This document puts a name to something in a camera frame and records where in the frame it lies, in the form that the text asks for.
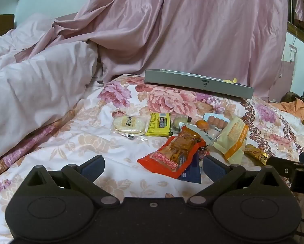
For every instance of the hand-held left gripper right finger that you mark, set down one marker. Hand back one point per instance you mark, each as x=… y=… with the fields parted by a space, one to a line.
x=215 y=169

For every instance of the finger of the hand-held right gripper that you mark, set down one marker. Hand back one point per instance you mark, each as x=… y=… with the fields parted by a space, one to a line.
x=281 y=163

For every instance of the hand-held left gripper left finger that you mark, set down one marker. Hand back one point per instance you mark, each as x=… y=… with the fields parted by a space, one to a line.
x=91 y=169

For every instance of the dark blue snack packet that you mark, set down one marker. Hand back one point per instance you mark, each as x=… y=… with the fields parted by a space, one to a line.
x=192 y=174

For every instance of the gold candy wrapper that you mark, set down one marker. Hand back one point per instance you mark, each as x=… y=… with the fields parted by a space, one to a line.
x=256 y=153

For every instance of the white and blue packet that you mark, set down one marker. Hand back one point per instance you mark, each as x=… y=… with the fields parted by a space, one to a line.
x=209 y=137

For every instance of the cream and orange snack packet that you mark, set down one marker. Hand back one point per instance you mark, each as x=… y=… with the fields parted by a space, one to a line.
x=233 y=139

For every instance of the red-orange snack packet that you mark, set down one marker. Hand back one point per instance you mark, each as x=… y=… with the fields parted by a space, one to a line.
x=172 y=152

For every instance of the orange mandarin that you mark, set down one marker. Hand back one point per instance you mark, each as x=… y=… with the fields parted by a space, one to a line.
x=201 y=124

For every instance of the packet of brown buns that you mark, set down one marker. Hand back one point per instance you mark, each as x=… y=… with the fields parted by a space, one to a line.
x=216 y=120

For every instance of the rice cracker packet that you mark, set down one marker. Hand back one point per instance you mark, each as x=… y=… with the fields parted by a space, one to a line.
x=129 y=125

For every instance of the green pastry packet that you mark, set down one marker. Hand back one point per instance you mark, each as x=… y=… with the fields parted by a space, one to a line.
x=179 y=122

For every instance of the yellow snack packet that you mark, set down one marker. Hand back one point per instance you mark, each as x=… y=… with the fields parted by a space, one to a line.
x=157 y=125

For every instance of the grey cardboard box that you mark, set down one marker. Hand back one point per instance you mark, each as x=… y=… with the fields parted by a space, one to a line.
x=192 y=84

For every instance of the floral bedsheet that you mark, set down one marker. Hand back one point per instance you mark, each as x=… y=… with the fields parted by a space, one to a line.
x=111 y=155

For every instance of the orange cloth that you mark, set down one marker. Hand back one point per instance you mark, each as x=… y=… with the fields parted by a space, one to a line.
x=294 y=108

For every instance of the brown woven object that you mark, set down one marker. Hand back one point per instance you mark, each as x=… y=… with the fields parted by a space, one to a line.
x=290 y=97

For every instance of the pink paper bag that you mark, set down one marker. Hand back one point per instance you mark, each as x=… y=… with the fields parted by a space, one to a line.
x=285 y=78

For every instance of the pale pink duvet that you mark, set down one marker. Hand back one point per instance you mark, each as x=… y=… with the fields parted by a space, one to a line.
x=40 y=81

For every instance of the wooden headboard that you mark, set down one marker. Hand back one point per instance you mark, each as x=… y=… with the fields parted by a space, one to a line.
x=0 y=26

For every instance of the wooden window rail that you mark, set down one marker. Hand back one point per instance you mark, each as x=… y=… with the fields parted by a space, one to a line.
x=300 y=34

